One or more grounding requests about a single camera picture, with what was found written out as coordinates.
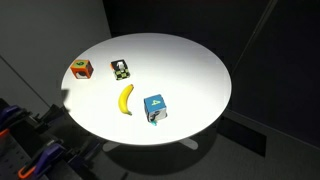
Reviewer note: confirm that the blue cube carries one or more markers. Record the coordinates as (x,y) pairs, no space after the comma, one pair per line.
(155,109)

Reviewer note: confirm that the orange cube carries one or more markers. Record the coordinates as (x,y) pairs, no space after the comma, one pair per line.
(82,69)

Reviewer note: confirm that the white round table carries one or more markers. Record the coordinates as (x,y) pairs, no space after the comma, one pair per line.
(192,80)

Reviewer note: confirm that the yellow banana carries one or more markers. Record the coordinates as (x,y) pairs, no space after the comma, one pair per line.
(123,99)

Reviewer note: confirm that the purple orange clamp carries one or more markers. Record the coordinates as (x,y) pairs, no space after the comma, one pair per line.
(41,162)

